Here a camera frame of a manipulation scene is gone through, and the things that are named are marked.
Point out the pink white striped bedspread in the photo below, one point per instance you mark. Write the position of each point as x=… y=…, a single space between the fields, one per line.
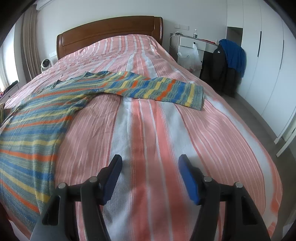
x=150 y=127

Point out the dark clothes pile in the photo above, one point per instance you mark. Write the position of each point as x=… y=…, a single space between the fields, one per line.
x=12 y=84

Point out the white plastic bag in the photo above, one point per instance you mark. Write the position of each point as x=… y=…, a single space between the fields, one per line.
x=192 y=59

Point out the blue garment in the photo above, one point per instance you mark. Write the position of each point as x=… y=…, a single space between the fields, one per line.
x=233 y=55

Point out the multicolour striped knit sweater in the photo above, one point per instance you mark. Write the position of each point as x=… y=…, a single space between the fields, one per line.
x=34 y=120

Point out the white desk with drawers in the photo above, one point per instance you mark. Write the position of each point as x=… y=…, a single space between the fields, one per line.
x=187 y=42

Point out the white wardrobe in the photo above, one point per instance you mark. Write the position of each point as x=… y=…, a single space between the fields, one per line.
x=270 y=58

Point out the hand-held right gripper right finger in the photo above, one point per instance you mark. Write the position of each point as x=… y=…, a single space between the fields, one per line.
x=188 y=178

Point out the beige curtain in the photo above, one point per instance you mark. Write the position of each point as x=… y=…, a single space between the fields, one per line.
x=30 y=46

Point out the clear water bottle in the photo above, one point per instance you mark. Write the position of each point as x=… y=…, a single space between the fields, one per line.
x=195 y=34

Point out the white security camera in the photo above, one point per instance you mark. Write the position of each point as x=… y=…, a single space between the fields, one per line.
x=45 y=64

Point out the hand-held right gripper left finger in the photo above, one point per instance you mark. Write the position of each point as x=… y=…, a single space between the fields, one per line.
x=112 y=179

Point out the brown wooden headboard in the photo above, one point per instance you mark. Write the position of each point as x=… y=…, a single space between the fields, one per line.
x=111 y=30

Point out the white wall socket strip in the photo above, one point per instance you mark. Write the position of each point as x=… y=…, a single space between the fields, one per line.
x=181 y=26

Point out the black jacket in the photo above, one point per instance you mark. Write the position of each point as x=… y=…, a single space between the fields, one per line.
x=217 y=67

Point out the white window bench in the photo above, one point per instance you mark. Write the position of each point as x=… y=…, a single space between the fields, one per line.
x=11 y=93

